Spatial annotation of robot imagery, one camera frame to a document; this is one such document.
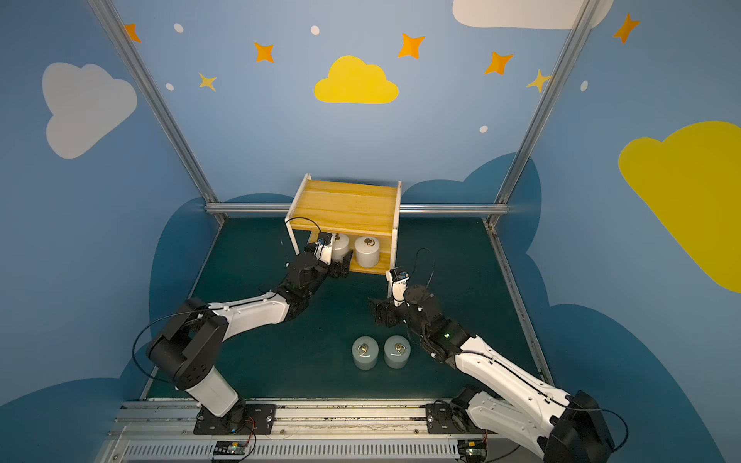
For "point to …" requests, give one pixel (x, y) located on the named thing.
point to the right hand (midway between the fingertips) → (386, 291)
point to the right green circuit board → (472, 450)
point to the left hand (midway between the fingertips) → (337, 242)
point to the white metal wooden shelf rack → (365, 219)
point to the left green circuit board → (230, 448)
